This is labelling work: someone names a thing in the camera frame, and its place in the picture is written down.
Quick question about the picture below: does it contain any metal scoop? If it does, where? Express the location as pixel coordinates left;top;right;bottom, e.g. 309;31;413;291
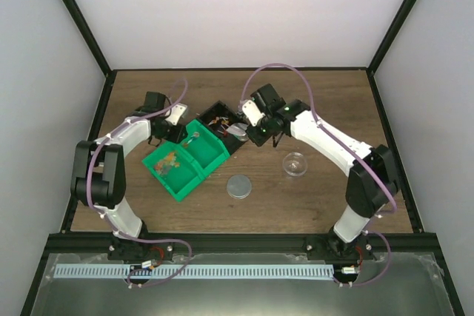
226;123;248;138

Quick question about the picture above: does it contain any green bin with lollipop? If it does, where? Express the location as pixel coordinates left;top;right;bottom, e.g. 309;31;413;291
176;119;230;178

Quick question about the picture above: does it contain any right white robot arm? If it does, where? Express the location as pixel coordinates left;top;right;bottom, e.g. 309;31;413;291
239;84;399;259

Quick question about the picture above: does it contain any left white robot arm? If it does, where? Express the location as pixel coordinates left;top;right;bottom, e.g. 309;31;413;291
70;92;187;260

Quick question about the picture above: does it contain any green bin with star candies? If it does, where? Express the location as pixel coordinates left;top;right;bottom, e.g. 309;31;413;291
142;142;204;202

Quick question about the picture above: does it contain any pile of star candies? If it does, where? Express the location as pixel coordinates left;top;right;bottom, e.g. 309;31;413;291
154;151;181;176

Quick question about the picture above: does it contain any blue lollipop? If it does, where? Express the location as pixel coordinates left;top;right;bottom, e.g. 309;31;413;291
183;132;200;147

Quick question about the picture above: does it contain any clear plastic cup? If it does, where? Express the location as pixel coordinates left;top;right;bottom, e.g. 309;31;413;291
282;152;308;178

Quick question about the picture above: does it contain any black plastic bin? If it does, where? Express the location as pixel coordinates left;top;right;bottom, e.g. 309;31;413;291
198;101;248;155

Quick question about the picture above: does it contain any round grey lid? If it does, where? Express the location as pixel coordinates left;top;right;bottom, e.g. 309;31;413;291
226;175;252;199

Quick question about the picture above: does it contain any grey metal front panel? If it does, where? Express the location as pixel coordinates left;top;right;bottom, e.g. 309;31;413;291
32;252;454;315

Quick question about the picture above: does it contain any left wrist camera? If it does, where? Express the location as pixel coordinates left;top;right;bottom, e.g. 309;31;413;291
164;103;188;126

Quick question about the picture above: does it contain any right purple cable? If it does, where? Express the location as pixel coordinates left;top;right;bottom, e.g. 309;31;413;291
241;63;398;289

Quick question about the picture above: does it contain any purple cable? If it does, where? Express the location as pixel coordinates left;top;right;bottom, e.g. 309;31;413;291
241;63;398;289
86;78;193;289

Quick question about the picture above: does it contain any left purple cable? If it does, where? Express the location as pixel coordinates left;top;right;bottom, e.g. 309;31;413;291
86;78;193;289

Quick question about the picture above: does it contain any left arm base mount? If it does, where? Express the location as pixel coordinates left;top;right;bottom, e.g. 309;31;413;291
107;237;173;263

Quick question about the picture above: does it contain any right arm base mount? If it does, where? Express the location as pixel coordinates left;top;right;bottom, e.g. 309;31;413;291
304;233;373;263

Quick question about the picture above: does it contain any light blue slotted cable duct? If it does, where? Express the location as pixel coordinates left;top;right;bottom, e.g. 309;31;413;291
53;263;334;280

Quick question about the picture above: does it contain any black aluminium frame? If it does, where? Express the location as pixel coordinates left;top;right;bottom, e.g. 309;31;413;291
21;0;464;315

